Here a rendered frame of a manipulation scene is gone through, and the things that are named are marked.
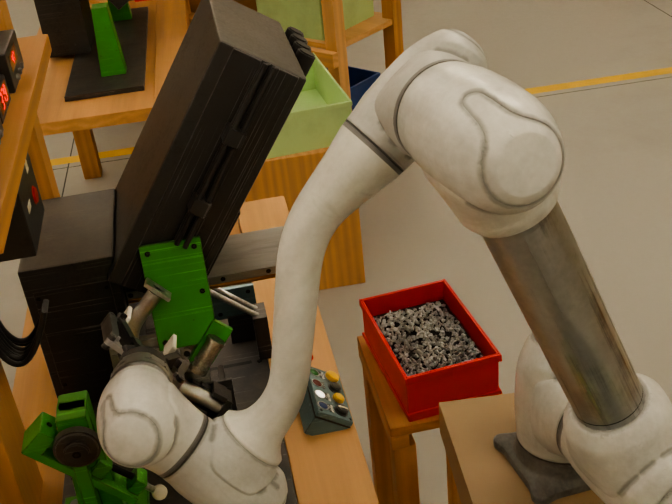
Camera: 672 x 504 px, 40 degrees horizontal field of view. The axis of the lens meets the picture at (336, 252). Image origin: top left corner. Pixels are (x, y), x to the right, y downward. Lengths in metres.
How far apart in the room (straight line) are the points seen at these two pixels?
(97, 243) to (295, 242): 0.75
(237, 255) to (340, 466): 0.50
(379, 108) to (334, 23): 3.17
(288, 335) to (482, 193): 0.37
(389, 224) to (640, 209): 1.13
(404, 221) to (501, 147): 3.33
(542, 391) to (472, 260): 2.50
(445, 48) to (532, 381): 0.60
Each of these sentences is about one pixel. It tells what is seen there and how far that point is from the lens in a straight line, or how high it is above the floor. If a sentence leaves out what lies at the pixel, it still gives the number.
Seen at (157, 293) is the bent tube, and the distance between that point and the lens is 1.74.
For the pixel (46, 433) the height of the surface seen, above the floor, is 1.14.
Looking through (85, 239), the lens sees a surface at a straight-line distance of 1.90.
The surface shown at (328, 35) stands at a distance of 4.36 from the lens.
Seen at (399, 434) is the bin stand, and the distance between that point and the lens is 1.98.
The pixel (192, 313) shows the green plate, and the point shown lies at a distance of 1.80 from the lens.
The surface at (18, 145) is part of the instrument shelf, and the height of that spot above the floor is 1.54.
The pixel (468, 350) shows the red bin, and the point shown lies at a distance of 2.05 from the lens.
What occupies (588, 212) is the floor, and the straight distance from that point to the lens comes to 4.36.
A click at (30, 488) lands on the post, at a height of 0.95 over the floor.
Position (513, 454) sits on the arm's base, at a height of 0.96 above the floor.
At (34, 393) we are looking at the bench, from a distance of 2.14.
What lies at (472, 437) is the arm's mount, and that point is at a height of 0.93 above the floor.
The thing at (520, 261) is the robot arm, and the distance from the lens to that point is 1.13.
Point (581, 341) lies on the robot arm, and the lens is 1.23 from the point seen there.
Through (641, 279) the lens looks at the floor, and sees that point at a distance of 3.91.
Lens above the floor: 2.12
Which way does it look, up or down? 31 degrees down
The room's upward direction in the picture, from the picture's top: 6 degrees counter-clockwise
